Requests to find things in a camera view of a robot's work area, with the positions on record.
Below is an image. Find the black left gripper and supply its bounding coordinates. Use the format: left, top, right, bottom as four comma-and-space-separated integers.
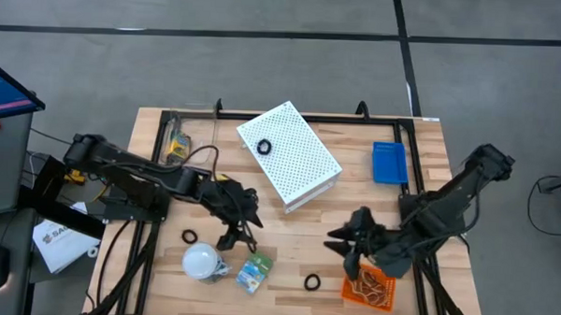
197, 176, 266, 252

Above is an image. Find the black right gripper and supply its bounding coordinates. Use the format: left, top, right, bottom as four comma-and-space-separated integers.
323, 205, 387, 263

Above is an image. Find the yellow green crayon box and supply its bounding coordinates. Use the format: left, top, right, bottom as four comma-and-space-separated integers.
235, 251, 275, 296
166, 129, 193, 165

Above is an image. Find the orange plastic basket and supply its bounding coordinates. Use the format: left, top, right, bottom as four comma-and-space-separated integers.
339, 261, 398, 314

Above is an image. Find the blue plastic basket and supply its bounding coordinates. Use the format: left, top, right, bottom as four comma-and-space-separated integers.
370, 140, 411, 186

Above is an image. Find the clear plastic bin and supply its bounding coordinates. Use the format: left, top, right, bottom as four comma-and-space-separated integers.
159, 109, 219, 171

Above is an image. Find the black desk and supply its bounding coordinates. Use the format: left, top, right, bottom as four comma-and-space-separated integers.
0, 206, 39, 315

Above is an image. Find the grey desk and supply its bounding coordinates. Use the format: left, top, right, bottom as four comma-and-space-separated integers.
0, 109, 36, 221

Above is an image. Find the white light bulb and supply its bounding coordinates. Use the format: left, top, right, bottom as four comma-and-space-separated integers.
180, 240, 223, 282

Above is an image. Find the white perforated metal shelf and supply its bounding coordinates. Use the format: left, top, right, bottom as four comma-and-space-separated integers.
233, 98, 346, 217

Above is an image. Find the small yellow object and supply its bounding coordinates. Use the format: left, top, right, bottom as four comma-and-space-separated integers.
64, 167, 87, 186

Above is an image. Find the white printed booklet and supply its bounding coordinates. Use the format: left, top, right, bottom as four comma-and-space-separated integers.
29, 199, 103, 277

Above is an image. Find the computer monitor blue screen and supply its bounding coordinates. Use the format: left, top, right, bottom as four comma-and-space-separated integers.
0, 55, 49, 124

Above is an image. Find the white cord bundle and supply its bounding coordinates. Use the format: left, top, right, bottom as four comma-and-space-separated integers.
208, 256, 234, 285

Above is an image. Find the black floor cable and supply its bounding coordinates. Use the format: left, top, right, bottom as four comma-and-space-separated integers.
525, 173, 561, 237

